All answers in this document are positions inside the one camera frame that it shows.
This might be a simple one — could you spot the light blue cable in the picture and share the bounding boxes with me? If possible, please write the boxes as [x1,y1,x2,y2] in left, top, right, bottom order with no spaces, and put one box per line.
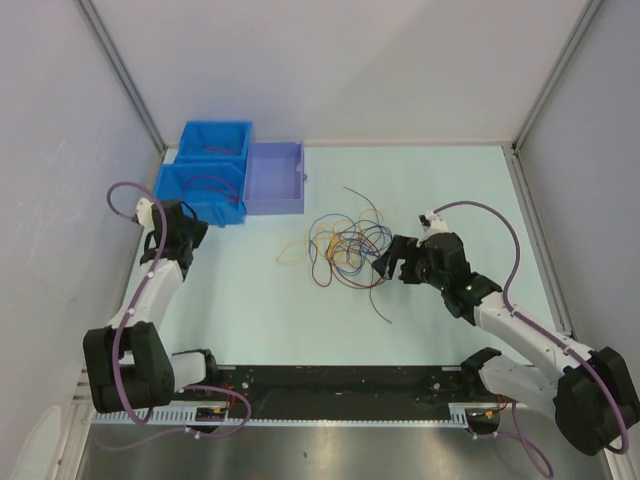
[308,214,394,279]

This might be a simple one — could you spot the grey slotted cable duct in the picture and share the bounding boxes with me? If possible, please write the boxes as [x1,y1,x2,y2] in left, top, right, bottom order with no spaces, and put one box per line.
[90,403,501,429]

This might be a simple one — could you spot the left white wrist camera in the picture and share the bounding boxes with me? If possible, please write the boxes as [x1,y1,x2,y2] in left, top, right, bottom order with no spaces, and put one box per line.
[131,198,154,229]

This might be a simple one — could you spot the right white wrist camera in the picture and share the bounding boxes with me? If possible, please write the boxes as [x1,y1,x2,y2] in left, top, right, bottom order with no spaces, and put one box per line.
[419,211,450,243]

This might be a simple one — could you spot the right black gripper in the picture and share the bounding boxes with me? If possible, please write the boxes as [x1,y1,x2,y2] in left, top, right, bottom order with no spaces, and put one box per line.
[370,235,447,291]

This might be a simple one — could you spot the lavender plastic tray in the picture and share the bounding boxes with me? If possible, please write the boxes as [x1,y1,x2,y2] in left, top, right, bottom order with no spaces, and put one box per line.
[243,142,306,216]

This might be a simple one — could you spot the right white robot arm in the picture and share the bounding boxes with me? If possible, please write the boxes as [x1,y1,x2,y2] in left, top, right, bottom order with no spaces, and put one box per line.
[373,232,639,456]

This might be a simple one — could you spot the dark red cable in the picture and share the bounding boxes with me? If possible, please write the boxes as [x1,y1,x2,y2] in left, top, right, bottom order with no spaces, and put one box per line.
[310,224,389,290]

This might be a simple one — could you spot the rear blue plastic bin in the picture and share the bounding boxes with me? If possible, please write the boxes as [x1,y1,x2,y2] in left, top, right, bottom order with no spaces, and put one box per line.
[175,121,253,164]

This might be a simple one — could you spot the yellow cable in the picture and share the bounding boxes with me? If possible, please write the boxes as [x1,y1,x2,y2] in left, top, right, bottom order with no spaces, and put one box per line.
[277,208,385,266]

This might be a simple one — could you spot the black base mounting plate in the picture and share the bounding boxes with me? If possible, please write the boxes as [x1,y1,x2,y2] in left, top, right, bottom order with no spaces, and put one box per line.
[163,363,521,422]

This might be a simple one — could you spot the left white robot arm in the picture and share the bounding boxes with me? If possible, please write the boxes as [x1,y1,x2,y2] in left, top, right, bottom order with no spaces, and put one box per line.
[83,198,221,414]

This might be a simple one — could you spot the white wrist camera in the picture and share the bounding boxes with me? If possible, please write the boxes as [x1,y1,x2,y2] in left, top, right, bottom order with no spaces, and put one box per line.
[131,198,154,229]
[419,211,450,243]

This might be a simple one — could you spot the front blue plastic bin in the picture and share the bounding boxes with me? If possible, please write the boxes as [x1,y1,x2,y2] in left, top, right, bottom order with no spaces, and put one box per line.
[154,162,246,227]

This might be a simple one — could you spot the blue plastic bin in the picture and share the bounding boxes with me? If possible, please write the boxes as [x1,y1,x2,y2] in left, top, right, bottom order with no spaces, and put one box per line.
[175,121,253,164]
[154,162,246,227]

